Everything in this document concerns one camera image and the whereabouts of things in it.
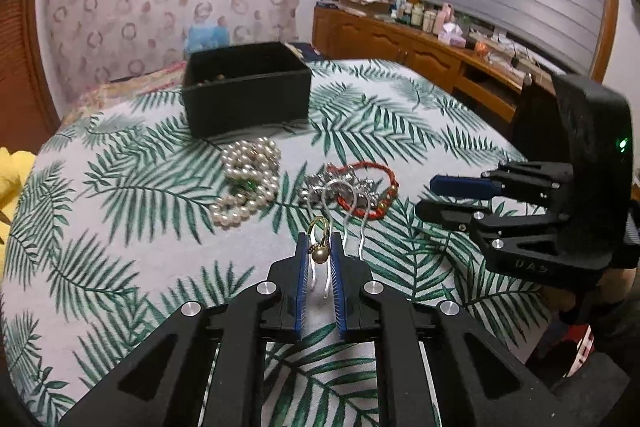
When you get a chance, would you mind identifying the wooden sideboard cabinet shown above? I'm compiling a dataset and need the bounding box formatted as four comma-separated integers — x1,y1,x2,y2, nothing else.
312,5,561,138

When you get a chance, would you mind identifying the pink bottle on sideboard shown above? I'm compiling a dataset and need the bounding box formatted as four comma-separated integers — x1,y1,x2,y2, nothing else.
433,3,454,36

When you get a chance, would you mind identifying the gold pearl earring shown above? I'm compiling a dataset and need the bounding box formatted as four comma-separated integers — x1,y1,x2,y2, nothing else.
307,216,330,265

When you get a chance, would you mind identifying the white pearl necklace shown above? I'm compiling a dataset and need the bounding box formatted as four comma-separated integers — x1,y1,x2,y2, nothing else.
208,135,282,230

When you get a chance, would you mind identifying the blue plush toy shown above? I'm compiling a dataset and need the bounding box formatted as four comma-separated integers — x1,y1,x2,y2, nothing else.
183,25,231,57

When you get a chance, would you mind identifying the palm leaf print tablecloth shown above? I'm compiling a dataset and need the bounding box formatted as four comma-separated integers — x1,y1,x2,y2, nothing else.
1,61,549,426

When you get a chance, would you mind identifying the red cord bracelet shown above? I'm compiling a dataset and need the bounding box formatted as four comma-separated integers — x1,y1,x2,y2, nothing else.
325,160,402,223

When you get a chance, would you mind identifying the brown louvered wardrobe door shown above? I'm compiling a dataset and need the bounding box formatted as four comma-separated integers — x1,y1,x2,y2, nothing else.
0,0,60,154

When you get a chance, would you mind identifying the white jar on sideboard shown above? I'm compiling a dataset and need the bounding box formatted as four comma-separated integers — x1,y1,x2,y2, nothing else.
422,10,438,34

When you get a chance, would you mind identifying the person's right hand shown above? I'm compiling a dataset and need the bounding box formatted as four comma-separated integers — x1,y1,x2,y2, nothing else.
540,268,638,324

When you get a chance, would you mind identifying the black square jewelry box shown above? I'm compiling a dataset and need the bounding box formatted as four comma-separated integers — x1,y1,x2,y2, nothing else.
182,42,311,138

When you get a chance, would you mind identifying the silver crystal hair comb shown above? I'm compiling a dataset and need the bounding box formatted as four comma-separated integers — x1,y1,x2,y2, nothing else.
298,165,380,299

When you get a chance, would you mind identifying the yellow plush toy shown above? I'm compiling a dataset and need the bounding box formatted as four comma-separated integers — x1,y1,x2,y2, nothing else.
0,147,36,249

